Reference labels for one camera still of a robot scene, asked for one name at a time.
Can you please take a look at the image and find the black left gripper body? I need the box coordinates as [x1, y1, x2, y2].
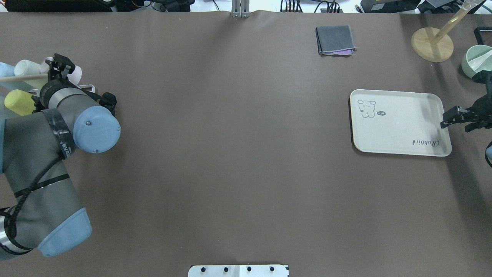
[45, 53, 76, 83]

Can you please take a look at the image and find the cream white cup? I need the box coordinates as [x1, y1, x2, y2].
[14, 60, 48, 89]

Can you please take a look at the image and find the light blue cup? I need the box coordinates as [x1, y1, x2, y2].
[0, 62, 16, 92]

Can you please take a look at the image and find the cream rabbit tray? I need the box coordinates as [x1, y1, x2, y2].
[349, 89, 452, 157]

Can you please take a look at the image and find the white ceramic spoon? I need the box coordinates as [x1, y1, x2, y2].
[470, 49, 492, 71]

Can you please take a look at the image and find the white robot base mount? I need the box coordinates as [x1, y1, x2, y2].
[188, 264, 290, 277]

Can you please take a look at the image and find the pink cup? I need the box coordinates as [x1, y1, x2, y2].
[39, 57, 82, 86]

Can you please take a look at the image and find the folded grey cloth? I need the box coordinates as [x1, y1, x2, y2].
[315, 25, 357, 56]

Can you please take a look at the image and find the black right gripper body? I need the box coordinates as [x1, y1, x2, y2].
[465, 96, 492, 133]

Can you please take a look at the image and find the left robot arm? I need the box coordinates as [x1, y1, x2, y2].
[1, 53, 121, 261]

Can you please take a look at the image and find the yellow cup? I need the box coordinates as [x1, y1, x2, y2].
[4, 89, 36, 116]

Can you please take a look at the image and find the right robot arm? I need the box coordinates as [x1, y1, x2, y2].
[440, 70, 492, 133]

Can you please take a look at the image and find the aluminium frame post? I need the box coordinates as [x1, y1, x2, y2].
[231, 0, 250, 18]

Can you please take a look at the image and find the wooden cup tree stand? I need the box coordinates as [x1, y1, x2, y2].
[411, 0, 484, 62]

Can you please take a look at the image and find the green bowl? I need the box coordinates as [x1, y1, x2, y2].
[461, 45, 492, 78]

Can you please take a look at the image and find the white wire cup rack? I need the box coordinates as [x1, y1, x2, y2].
[0, 72, 95, 101]

